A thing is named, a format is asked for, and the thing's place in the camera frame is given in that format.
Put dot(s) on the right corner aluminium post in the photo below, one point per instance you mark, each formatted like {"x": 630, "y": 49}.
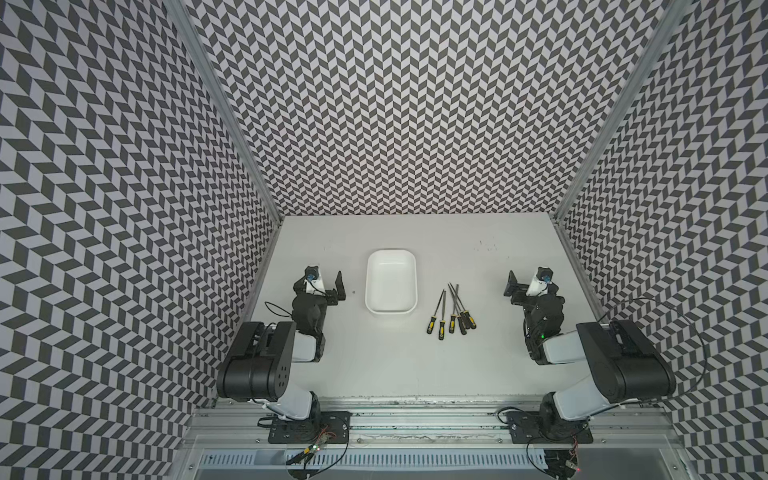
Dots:
{"x": 671, "y": 18}

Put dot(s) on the white plastic storage box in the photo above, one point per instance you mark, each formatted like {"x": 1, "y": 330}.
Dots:
{"x": 391, "y": 282}

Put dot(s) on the corner aluminium post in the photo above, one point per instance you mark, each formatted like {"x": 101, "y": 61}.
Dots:
{"x": 671, "y": 18}
{"x": 179, "y": 15}

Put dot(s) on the file tool two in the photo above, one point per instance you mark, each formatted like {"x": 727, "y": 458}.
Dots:
{"x": 441, "y": 334}

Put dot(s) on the left corner aluminium post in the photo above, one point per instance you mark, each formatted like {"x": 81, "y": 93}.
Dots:
{"x": 179, "y": 15}

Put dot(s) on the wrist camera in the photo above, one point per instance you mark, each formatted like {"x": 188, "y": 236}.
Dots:
{"x": 540, "y": 282}
{"x": 313, "y": 283}

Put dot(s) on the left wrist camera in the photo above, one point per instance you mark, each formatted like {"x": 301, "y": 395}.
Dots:
{"x": 313, "y": 283}

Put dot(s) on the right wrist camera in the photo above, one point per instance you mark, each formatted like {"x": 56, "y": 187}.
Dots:
{"x": 540, "y": 282}

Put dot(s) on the aluminium front rail frame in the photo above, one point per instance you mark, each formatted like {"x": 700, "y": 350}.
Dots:
{"x": 429, "y": 438}

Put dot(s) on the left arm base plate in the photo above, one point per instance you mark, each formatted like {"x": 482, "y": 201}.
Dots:
{"x": 332, "y": 426}

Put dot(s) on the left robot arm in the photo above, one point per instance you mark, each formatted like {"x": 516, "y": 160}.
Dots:
{"x": 258, "y": 364}

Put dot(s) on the file tool four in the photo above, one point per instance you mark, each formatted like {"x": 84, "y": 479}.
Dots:
{"x": 460, "y": 320}

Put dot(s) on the file tool five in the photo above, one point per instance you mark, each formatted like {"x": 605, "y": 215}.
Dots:
{"x": 468, "y": 320}

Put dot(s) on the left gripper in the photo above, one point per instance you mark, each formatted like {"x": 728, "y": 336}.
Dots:
{"x": 331, "y": 293}

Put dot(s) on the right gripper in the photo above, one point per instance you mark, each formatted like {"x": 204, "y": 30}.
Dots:
{"x": 512, "y": 286}

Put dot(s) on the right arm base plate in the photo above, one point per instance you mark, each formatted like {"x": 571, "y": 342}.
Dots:
{"x": 527, "y": 427}

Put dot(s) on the file tool three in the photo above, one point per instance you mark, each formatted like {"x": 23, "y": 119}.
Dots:
{"x": 454, "y": 313}

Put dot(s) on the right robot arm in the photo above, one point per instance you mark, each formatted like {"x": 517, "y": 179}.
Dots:
{"x": 624, "y": 365}

